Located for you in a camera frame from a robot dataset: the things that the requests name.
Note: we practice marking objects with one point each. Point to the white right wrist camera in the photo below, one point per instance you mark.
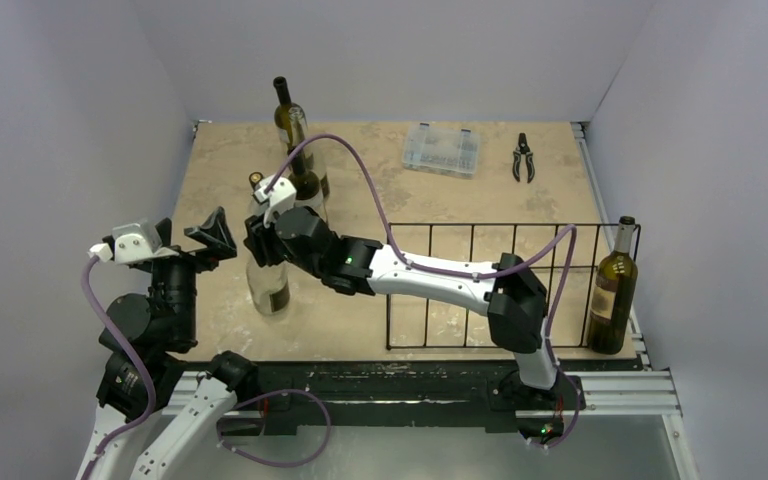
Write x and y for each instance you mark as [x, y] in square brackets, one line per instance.
[283, 199]

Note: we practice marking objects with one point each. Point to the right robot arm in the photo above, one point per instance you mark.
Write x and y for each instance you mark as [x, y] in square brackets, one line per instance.
[506, 292]

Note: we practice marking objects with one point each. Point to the square clear liquor bottle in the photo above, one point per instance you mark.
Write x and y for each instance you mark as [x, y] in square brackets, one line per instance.
[259, 200]

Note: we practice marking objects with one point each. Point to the black wire wine rack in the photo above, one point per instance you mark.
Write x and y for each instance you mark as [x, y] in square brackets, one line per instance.
[568, 272]

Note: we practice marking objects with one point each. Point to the aluminium frame rail right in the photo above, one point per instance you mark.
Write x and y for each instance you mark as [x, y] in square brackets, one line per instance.
[606, 218]

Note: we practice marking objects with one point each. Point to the green wine bottle back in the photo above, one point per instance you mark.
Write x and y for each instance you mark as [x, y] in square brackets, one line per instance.
[281, 117]

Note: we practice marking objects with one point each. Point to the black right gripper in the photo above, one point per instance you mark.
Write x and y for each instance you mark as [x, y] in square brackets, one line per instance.
[263, 240]

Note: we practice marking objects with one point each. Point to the tall clear glass bottle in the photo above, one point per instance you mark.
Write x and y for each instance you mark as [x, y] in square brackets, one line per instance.
[312, 159]

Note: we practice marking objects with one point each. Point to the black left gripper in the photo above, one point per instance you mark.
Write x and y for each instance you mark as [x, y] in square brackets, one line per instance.
[214, 233]

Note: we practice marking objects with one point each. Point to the green wine bottle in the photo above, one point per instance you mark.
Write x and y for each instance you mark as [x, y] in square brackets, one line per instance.
[613, 293]
[309, 190]
[281, 117]

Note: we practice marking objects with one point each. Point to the clear plastic organizer box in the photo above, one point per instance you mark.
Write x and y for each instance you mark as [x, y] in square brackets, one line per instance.
[443, 151]

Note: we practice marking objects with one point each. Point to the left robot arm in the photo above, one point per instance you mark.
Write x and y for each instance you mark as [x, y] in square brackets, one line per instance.
[146, 335]

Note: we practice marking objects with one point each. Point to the metal corner bracket left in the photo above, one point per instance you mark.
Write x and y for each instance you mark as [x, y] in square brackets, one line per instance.
[197, 126]

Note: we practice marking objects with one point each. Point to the green wine bottle front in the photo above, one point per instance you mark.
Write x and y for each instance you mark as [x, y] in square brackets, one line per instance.
[309, 190]

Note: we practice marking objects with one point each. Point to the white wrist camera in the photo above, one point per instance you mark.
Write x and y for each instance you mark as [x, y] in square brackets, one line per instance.
[126, 245]
[283, 199]

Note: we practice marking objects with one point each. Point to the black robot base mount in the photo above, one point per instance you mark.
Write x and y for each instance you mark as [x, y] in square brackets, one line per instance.
[252, 420]

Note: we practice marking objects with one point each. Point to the black handled pliers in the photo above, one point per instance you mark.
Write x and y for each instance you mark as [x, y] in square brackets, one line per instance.
[523, 160]

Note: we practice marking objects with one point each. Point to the clear wine bottle dark label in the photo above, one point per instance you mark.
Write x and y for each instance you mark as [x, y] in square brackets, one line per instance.
[268, 287]

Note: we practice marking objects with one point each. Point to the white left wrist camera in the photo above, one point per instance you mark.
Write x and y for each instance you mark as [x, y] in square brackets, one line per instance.
[126, 245]

